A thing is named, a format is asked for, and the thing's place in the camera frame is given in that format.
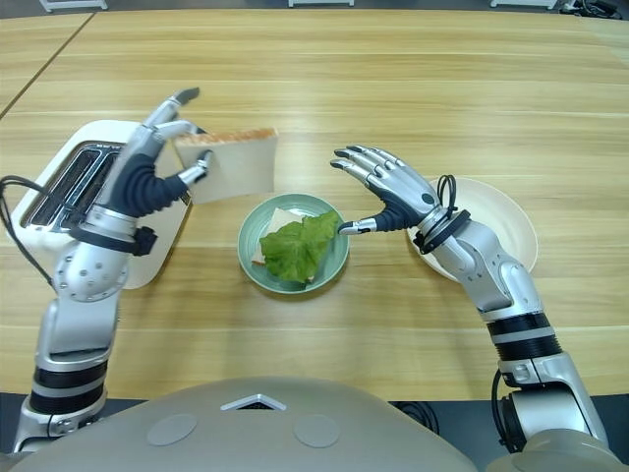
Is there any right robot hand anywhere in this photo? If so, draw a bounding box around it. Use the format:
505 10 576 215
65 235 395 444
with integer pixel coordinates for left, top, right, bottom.
329 144 449 236

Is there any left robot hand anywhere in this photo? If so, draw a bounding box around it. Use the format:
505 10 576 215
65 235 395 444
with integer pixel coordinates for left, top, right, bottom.
89 87 215 225

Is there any bread slice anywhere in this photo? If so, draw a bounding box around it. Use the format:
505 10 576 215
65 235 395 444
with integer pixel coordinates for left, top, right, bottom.
174 127 281 206
251 206 316 283

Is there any cream toaster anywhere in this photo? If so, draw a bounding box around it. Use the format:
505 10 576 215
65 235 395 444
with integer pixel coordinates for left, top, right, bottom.
10 119 194 290

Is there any cream plate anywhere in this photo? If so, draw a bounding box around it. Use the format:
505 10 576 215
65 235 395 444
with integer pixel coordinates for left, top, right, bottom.
405 177 537 282

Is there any green lettuce leaf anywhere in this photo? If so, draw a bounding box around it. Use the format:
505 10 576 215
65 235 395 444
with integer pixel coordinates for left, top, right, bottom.
258 209 341 284

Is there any green plate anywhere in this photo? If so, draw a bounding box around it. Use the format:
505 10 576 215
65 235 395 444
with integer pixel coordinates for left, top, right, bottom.
237 193 351 296

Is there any robot body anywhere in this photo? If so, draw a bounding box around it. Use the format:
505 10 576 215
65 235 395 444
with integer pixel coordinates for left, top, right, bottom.
0 376 629 472

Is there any black cable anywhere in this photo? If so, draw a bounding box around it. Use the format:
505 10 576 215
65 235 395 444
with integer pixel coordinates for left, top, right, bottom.
0 175 56 288
413 174 468 255

